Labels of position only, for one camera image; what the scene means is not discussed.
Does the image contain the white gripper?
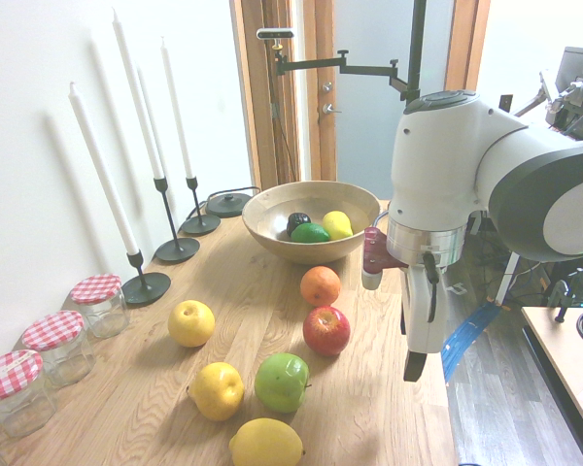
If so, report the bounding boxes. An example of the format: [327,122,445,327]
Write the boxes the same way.
[400,264,450,383]

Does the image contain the green lemon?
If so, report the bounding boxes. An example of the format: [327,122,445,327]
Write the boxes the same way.
[290,222,331,244]

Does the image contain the small yellow lemon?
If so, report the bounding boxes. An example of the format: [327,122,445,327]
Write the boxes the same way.
[322,210,355,241]

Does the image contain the large yellow lemon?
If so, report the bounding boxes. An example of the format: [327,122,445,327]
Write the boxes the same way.
[228,417,306,466]

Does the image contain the blue tape strip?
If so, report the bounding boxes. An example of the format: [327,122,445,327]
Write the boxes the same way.
[440,301,499,384]

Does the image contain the red apple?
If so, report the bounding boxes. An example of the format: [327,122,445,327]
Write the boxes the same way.
[302,305,352,358]

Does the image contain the large orange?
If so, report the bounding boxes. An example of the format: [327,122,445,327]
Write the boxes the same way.
[299,265,342,308]

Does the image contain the green apple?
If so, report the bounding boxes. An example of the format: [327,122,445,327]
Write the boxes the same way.
[254,352,311,415]

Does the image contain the wooden bowl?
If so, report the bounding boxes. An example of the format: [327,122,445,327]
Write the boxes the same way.
[241,181,382,266]

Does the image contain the light wood side table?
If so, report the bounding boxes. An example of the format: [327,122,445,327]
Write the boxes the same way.
[520,304,583,462]

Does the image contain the black table clamp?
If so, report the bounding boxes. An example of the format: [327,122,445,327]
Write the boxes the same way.
[548,279,577,324]

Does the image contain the dark avocado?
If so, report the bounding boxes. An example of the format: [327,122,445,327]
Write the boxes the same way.
[286,212,313,238]

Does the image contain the yellow apple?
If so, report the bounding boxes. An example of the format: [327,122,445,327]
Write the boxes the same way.
[187,361,246,422]
[167,299,216,349]

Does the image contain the black round base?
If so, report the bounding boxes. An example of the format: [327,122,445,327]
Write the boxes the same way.
[205,192,252,217]

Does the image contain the black candle holder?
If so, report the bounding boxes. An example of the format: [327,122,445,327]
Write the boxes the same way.
[120,250,172,307]
[180,176,222,237]
[154,177,201,265]

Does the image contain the glass jar checkered lid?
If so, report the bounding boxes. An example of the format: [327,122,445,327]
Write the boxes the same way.
[0,349,58,438]
[69,273,130,340]
[21,310,97,388]

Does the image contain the black vertical pole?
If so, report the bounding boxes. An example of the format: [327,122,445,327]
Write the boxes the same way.
[405,0,429,106]

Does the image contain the white taper candle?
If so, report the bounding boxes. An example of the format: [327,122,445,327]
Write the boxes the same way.
[68,81,141,256]
[159,36,194,180]
[112,7,165,181]

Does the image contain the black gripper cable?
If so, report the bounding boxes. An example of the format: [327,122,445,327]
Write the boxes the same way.
[421,250,439,324]

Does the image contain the wrist camera on maroon mount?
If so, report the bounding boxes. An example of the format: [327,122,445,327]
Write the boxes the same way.
[360,226,410,291]

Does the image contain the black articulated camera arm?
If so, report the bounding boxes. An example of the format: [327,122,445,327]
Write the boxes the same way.
[271,41,417,102]

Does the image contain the wooden door frame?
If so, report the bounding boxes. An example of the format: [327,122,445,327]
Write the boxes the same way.
[229,0,492,193]

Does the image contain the silver exterior camera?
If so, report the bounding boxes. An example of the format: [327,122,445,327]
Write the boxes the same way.
[256,27,295,42]

